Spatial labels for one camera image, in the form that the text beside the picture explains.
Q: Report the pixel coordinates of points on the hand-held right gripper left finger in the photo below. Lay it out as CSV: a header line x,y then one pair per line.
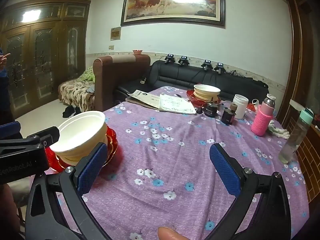
x,y
92,168

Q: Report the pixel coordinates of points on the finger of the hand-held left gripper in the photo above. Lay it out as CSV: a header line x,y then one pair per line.
x,y
10,128
47,134

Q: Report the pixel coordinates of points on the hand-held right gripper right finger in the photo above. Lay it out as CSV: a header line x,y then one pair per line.
x,y
225,172

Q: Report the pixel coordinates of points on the white bowl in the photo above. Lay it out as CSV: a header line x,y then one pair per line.
x,y
75,132

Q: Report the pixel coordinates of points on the cream bowl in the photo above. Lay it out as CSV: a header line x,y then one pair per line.
x,y
207,90
105,140
207,99

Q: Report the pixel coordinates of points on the red plate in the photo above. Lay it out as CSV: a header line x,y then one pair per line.
x,y
113,142
192,100

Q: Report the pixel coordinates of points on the person's left forearm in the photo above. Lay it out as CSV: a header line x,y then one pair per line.
x,y
7,210

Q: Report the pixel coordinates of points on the person's right hand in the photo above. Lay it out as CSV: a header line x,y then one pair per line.
x,y
172,234

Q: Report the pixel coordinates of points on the dark clothes pile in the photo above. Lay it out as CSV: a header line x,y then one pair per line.
x,y
71,111

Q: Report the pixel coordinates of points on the patterned brown blanket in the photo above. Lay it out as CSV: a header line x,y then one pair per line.
x,y
75,92

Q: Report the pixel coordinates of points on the purple floral tablecloth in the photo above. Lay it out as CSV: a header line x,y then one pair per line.
x,y
175,160

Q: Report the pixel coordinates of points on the dark small bottle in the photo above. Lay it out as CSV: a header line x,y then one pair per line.
x,y
228,116

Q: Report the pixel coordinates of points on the pink sleeved bottle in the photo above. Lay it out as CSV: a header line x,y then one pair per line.
x,y
261,120

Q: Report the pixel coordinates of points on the black jar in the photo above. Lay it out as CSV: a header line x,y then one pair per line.
x,y
209,110

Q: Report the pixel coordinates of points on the white cloth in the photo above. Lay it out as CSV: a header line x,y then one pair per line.
x,y
277,131

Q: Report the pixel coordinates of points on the white plastic jar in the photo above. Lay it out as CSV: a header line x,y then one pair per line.
x,y
239,106

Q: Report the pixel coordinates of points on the green cloth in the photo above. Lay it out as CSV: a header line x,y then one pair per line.
x,y
88,75

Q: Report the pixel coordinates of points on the red white plastic bag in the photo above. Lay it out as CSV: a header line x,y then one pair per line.
x,y
253,104

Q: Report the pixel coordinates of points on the clear bottle green cap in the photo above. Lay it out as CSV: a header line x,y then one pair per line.
x,y
293,137

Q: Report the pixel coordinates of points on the wooden glass door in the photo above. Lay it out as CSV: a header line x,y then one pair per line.
x,y
45,55

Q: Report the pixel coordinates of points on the brown sofa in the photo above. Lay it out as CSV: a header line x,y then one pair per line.
x,y
107,80

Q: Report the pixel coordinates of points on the white paper notebook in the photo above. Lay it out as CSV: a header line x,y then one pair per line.
x,y
176,104

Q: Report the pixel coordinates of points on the wooden chair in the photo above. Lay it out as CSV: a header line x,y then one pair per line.
x,y
310,155

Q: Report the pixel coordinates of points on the grey clothes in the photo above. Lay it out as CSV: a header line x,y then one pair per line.
x,y
238,74

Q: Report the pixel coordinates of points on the spare hand-held gripper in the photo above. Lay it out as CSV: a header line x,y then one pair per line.
x,y
220,68
170,58
183,60
207,65

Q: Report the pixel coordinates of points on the black leather sofa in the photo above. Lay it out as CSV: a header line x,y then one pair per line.
x,y
175,77

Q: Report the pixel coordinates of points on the small red bowl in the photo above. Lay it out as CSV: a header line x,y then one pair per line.
x,y
137,52

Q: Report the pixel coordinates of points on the framed horse painting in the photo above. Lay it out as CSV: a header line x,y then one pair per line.
x,y
172,0

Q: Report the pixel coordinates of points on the wall socket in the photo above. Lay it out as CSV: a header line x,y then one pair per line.
x,y
111,47

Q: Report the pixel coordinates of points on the wall notice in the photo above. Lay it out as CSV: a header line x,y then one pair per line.
x,y
115,33

